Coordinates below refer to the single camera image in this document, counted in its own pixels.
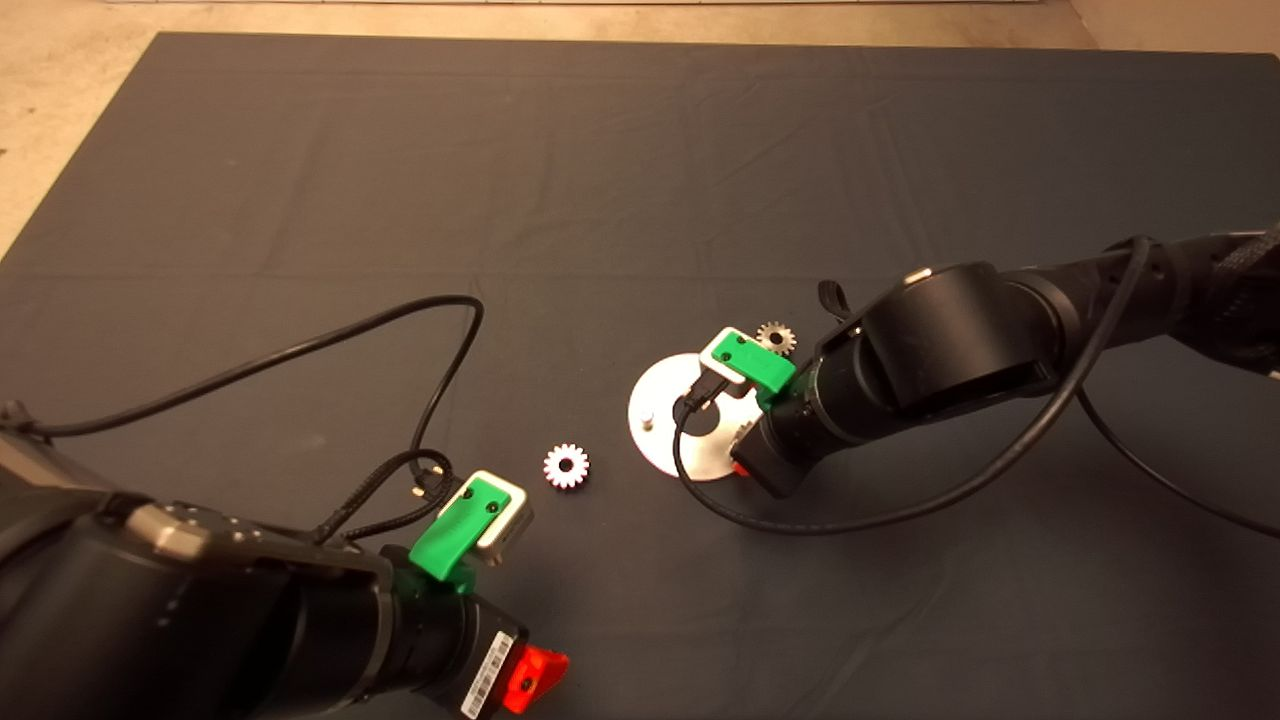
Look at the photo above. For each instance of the green right camera mount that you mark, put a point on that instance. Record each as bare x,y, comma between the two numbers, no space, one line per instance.
755,362

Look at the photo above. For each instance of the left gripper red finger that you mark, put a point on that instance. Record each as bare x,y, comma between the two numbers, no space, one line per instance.
532,675

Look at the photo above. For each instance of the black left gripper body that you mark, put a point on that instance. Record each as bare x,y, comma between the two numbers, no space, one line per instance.
450,650

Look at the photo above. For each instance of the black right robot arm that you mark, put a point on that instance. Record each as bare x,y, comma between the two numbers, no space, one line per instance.
950,330

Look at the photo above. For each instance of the round metal carrier plate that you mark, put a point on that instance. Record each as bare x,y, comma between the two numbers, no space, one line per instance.
655,450

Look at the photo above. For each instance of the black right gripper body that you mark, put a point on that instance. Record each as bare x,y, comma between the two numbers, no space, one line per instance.
800,440

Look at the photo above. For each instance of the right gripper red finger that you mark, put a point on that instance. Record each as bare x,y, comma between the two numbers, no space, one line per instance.
743,469

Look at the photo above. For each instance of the green left camera mount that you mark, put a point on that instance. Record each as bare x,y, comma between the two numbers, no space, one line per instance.
450,532

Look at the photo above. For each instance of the small steel planetary gear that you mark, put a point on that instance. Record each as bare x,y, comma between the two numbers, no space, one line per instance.
555,460
768,331

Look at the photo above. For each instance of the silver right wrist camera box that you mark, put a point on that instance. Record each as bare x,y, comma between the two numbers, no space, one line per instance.
706,352

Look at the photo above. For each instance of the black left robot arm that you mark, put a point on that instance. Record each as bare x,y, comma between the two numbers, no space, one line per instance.
150,620

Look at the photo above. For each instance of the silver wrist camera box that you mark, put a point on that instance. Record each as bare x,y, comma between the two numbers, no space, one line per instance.
706,352
510,525

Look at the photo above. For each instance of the dark grey table cloth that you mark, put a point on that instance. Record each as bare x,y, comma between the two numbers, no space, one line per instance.
600,200

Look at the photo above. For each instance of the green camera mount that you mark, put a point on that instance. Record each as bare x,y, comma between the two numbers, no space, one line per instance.
755,362
450,532

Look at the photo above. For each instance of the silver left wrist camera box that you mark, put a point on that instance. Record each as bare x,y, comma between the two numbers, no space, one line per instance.
510,525

